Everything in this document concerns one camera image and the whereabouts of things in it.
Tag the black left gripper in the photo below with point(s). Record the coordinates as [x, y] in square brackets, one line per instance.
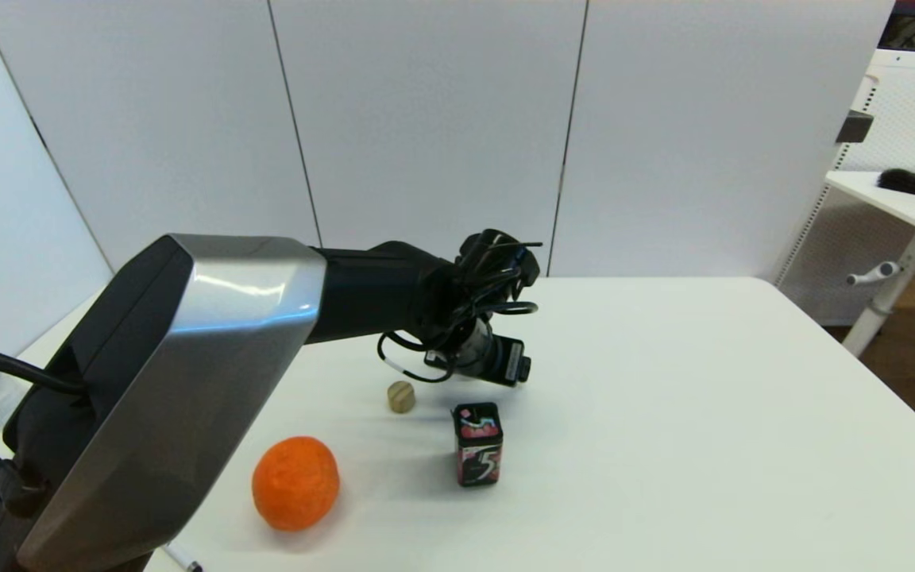
[473, 351]

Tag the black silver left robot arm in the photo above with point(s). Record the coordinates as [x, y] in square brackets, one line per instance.
[187, 381]

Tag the small wooden cylinder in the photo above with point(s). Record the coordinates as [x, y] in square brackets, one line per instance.
[401, 396]

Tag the black gum box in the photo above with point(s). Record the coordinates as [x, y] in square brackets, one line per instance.
[479, 445]

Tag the orange fruit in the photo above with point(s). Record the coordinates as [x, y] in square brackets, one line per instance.
[295, 483]

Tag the white marker pen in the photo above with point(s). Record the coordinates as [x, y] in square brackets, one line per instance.
[183, 558]

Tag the white side table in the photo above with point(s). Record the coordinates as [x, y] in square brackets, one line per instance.
[894, 214]

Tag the black furry brush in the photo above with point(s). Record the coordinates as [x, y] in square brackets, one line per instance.
[909, 182]

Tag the white pegboard partition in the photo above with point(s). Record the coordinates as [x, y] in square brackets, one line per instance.
[902, 119]

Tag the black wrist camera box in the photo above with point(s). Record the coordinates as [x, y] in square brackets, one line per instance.
[511, 361]

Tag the small grey wall box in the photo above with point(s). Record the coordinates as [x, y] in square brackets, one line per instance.
[855, 127]

